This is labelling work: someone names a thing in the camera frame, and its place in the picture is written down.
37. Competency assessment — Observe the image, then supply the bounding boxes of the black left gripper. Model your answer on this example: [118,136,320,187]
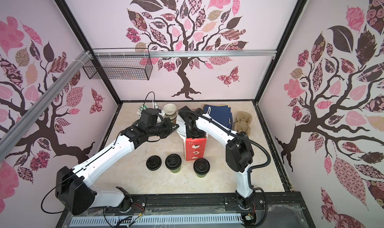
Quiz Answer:
[148,117,180,139]

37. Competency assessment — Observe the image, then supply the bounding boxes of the red white paper takeout bag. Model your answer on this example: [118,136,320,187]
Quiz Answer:
[176,115,208,161]

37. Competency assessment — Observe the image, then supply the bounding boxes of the black plastic cup lid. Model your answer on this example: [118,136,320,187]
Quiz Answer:
[165,154,182,170]
[193,158,211,175]

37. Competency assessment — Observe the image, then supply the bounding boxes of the green paper coffee cup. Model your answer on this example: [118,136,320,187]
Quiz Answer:
[170,168,181,174]
[196,174,207,178]

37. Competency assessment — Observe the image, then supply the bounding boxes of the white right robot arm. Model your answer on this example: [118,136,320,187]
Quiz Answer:
[178,106,271,210]

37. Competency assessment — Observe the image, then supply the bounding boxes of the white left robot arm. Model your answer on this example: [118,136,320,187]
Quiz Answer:
[53,108,179,216]

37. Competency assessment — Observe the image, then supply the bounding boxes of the stack of green paper cups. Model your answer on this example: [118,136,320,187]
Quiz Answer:
[163,103,178,123]

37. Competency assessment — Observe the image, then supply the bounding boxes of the navy blue paper bags stack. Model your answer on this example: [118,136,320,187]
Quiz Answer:
[203,105,233,129]

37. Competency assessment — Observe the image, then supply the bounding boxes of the stack of black cup lids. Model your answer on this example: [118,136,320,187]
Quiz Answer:
[146,155,162,171]

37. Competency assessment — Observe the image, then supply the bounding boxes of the brown pulp cup carriers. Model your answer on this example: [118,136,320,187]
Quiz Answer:
[234,111,253,136]

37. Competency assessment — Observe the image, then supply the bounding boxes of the black wire mesh basket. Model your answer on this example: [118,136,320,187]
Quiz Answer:
[83,48,153,81]

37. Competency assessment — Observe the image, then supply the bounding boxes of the aluminium horizontal rail back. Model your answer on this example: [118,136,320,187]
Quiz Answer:
[94,50,277,58]

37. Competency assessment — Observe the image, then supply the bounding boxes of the white slotted cable duct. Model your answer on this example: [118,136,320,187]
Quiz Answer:
[68,214,242,228]

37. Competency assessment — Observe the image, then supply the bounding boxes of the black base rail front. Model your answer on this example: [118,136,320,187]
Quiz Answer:
[56,191,315,228]

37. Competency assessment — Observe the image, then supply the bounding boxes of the aluminium diagonal rail left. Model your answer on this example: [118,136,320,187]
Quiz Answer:
[1,51,92,161]

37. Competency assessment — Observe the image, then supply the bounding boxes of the black vertical frame post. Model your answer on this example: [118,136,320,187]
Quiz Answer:
[54,0,122,106]

